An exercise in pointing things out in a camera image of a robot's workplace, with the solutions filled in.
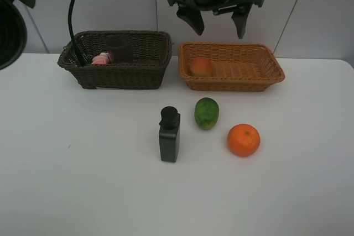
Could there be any red orange peach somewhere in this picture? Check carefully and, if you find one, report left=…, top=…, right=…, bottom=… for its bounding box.
left=190, top=57, right=213, bottom=77

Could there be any translucent purple plastic cup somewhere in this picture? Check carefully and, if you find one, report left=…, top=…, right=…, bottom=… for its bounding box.
left=106, top=35, right=133, bottom=64

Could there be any pink lotion bottle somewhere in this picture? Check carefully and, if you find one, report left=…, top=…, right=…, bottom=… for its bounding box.
left=91, top=53, right=111, bottom=65

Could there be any black pump bottle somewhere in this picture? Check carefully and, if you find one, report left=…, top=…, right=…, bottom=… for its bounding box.
left=159, top=106, right=180, bottom=163

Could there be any light orange wicker basket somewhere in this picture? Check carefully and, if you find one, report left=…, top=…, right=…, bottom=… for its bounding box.
left=178, top=42, right=285, bottom=92

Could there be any green mango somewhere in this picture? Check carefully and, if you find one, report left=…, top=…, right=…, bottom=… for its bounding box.
left=194, top=97, right=219, bottom=130

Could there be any dark brown wicker basket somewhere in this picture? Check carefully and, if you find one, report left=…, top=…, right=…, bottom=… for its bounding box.
left=58, top=30, right=172, bottom=90

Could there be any orange tangerine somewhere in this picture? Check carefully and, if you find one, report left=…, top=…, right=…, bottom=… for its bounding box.
left=227, top=124, right=261, bottom=158

